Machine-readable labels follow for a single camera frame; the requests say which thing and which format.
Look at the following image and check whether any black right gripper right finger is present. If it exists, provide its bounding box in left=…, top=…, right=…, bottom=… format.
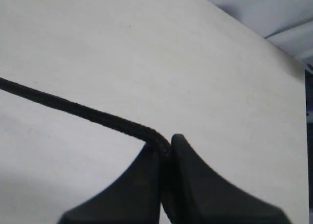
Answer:
left=171, top=134, right=290, bottom=224

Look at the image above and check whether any black cord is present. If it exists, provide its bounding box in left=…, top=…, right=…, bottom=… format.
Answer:
left=0, top=77, right=177, bottom=224

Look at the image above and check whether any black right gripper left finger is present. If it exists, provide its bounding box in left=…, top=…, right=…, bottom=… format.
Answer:
left=59, top=145, right=160, bottom=224

